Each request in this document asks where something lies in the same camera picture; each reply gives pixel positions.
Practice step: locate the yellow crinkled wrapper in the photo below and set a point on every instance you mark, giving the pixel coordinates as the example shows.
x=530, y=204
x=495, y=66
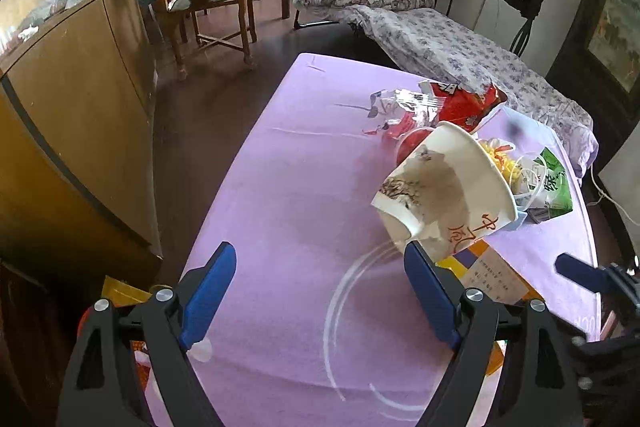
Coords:
x=505, y=167

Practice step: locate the bed with floral sheet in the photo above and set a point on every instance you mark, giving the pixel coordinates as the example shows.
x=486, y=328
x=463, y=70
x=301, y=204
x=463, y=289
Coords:
x=475, y=52

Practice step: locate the clear plastic wrapper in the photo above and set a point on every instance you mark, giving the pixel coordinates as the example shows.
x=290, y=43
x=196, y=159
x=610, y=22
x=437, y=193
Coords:
x=400, y=102

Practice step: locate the red plastic cup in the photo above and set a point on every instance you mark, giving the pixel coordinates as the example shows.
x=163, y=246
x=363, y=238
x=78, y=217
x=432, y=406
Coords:
x=412, y=144

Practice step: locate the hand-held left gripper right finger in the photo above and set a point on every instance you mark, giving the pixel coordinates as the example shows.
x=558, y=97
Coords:
x=430, y=299

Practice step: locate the wooden cabinet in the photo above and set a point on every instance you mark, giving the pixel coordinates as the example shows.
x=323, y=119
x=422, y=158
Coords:
x=75, y=107

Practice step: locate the small white paper scrap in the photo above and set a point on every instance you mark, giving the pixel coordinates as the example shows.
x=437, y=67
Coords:
x=201, y=351

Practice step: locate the green packet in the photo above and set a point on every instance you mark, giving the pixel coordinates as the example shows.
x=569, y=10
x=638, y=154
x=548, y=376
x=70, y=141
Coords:
x=555, y=192

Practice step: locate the yellow printed paper box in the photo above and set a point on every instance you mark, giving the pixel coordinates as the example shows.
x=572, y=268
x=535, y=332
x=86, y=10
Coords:
x=492, y=279

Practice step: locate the white printed paper bowl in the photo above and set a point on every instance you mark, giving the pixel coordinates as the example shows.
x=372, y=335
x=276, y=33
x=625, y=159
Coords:
x=450, y=187

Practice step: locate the framed painting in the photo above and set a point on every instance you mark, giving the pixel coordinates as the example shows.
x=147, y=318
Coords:
x=617, y=22

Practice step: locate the clear round plastic lid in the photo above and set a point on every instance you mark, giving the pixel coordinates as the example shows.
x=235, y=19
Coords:
x=334, y=302

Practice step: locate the red snack bag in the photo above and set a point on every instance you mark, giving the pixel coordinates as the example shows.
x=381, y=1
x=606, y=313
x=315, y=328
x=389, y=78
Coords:
x=465, y=107

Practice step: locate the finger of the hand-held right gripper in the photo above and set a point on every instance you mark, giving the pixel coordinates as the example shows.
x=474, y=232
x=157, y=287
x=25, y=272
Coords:
x=577, y=269

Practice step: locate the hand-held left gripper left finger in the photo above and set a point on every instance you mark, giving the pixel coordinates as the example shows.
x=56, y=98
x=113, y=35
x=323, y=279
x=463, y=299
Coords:
x=210, y=294

